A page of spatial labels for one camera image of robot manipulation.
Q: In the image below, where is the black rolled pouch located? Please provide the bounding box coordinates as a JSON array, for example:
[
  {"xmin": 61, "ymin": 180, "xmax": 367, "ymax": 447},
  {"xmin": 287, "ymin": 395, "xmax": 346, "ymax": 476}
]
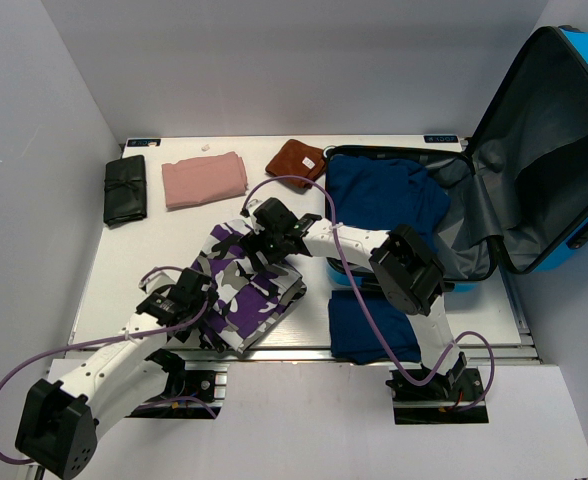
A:
[{"xmin": 103, "ymin": 155, "xmax": 147, "ymax": 227}]

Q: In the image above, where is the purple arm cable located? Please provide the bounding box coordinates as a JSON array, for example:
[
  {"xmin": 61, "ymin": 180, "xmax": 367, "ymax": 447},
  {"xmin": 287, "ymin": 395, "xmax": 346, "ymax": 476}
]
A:
[
  {"xmin": 242, "ymin": 175, "xmax": 496, "ymax": 414},
  {"xmin": 0, "ymin": 265, "xmax": 220, "ymax": 464}
]

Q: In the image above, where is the purple camouflage garment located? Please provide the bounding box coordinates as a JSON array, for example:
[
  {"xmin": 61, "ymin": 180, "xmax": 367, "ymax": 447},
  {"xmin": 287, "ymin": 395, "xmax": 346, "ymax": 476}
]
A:
[{"xmin": 191, "ymin": 219, "xmax": 307, "ymax": 354}]

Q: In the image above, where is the large navy blue garment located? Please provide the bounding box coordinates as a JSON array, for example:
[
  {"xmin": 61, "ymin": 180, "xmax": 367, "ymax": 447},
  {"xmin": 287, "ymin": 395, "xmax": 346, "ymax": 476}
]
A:
[{"xmin": 326, "ymin": 155, "xmax": 451, "ymax": 251}]

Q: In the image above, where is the pink cloth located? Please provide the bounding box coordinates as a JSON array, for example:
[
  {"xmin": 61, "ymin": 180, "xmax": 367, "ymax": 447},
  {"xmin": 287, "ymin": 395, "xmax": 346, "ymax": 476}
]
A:
[{"xmin": 161, "ymin": 152, "xmax": 248, "ymax": 210}]

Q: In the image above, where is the brown folded towel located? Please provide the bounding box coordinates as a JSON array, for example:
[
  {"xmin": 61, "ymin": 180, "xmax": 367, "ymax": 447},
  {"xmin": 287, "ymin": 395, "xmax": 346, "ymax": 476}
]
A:
[{"xmin": 265, "ymin": 139, "xmax": 327, "ymax": 189}]

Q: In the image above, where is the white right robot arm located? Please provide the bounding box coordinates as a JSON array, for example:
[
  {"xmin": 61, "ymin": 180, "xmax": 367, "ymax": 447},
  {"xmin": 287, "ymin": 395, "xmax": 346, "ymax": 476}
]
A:
[{"xmin": 241, "ymin": 198, "xmax": 466, "ymax": 399}]

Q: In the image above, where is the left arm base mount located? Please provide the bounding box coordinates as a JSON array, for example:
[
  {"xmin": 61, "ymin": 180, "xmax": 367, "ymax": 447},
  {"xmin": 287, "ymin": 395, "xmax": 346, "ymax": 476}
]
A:
[{"xmin": 129, "ymin": 364, "xmax": 227, "ymax": 420}]

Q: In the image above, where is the blue hard-shell suitcase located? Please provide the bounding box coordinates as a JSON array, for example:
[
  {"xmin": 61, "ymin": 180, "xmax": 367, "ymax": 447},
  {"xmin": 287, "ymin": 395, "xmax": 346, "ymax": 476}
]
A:
[{"xmin": 325, "ymin": 26, "xmax": 588, "ymax": 285}]

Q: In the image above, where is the small navy blue cloth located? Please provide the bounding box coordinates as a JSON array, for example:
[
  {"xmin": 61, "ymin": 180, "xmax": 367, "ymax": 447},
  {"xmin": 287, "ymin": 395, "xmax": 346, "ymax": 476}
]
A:
[{"xmin": 328, "ymin": 290, "xmax": 421, "ymax": 365}]

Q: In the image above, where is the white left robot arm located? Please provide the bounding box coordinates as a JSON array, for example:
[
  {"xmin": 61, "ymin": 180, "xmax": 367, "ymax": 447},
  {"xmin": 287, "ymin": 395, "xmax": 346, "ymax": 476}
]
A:
[{"xmin": 15, "ymin": 268, "xmax": 215, "ymax": 479}]

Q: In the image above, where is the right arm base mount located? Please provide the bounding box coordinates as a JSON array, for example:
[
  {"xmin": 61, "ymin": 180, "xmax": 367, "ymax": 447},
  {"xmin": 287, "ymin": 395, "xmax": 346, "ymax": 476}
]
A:
[{"xmin": 385, "ymin": 368, "xmax": 489, "ymax": 425}]

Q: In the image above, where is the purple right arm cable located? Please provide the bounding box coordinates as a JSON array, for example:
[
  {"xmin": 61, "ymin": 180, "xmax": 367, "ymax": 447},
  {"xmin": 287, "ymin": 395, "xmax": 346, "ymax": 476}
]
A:
[{"xmin": 242, "ymin": 175, "xmax": 496, "ymax": 414}]

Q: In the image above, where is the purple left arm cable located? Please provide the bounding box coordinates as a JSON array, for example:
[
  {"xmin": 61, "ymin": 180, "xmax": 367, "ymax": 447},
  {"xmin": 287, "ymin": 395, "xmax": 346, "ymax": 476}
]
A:
[{"xmin": 0, "ymin": 265, "xmax": 220, "ymax": 464}]

